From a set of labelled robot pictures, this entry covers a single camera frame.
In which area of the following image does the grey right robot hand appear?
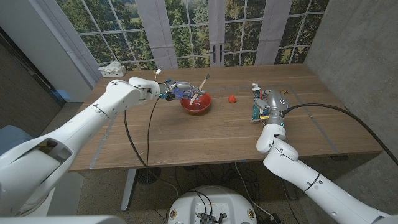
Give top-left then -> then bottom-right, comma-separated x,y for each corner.
254,89 -> 289,125

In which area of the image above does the white table leg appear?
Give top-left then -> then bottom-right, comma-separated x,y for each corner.
120,168 -> 137,212

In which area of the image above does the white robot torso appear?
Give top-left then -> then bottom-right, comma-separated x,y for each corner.
167,185 -> 257,224

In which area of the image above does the crumpled white tissue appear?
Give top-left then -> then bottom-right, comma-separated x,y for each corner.
98,60 -> 123,73

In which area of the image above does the toothpaste tube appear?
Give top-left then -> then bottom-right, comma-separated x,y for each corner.
251,83 -> 264,123

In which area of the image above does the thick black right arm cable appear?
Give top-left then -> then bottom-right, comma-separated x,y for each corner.
281,103 -> 398,166

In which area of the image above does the white power strip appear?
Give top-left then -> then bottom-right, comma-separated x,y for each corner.
101,65 -> 127,78

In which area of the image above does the round black fan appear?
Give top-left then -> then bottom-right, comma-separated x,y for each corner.
136,167 -> 162,186

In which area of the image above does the blue bin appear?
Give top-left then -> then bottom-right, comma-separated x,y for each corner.
0,124 -> 34,155

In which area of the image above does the red bowl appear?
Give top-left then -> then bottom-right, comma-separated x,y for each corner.
180,91 -> 212,114

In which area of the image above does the wooden toothbrush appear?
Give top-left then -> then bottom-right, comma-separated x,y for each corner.
189,73 -> 211,106

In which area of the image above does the printed window backdrop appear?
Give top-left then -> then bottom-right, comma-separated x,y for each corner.
55,0 -> 330,71

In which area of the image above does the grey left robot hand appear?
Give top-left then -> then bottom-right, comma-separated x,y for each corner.
158,81 -> 206,102

